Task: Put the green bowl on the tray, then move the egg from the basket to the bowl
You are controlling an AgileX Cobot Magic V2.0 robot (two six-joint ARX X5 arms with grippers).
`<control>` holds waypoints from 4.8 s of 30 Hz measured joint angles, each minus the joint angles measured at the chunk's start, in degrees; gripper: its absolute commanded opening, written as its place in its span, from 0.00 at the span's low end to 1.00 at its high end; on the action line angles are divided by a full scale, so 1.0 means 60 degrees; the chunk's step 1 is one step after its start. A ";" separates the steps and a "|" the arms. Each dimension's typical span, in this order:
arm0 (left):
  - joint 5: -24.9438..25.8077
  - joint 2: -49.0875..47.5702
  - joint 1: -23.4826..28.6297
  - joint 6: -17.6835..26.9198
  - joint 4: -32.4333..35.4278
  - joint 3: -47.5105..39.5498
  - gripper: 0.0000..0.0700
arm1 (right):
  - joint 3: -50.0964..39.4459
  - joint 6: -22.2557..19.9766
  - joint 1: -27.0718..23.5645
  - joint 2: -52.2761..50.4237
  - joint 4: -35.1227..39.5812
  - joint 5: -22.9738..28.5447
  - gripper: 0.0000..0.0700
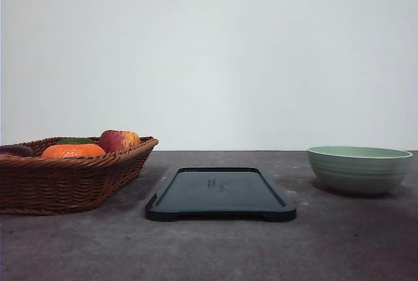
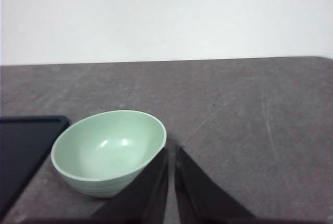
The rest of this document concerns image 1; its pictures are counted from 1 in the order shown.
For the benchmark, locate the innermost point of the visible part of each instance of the light green bowl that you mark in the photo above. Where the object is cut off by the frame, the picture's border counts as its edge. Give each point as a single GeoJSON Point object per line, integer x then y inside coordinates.
{"type": "Point", "coordinates": [359, 170]}

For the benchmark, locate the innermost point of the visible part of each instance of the brown wicker basket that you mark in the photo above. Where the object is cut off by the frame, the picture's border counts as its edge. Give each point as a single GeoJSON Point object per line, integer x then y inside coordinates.
{"type": "Point", "coordinates": [69, 175]}

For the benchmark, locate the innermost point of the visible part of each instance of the dark blue rectangular tray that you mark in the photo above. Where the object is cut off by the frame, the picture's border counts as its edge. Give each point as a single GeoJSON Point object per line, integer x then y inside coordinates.
{"type": "Point", "coordinates": [218, 193]}

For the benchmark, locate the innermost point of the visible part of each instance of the red yellow apple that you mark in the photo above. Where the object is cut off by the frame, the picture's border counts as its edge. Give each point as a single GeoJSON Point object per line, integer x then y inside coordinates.
{"type": "Point", "coordinates": [115, 140]}

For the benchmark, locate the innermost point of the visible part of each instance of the orange tangerine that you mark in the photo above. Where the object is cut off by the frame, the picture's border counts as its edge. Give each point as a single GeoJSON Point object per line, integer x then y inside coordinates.
{"type": "Point", "coordinates": [73, 151]}

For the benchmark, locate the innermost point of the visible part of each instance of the green avocado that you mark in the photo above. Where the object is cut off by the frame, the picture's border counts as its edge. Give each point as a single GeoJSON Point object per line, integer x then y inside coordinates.
{"type": "Point", "coordinates": [76, 141]}

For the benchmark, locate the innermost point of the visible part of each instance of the dark purple fruit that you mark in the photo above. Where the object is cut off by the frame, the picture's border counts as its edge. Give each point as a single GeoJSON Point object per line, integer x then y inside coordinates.
{"type": "Point", "coordinates": [14, 149]}

